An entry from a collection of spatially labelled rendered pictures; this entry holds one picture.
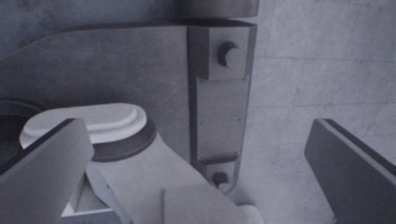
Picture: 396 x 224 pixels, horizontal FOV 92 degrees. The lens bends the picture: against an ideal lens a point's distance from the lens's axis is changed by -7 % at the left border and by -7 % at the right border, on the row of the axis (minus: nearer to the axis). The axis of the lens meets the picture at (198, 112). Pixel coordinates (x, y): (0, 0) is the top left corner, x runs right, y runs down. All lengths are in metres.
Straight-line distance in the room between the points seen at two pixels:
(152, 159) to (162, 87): 0.20
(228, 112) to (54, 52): 0.40
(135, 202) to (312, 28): 0.71
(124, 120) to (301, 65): 0.63
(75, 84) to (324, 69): 0.79
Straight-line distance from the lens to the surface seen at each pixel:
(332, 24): 0.84
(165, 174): 0.31
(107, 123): 0.36
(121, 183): 0.32
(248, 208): 1.13
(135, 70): 0.47
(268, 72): 0.74
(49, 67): 0.51
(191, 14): 0.45
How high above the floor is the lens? 0.61
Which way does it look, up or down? 59 degrees down
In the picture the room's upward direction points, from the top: 159 degrees clockwise
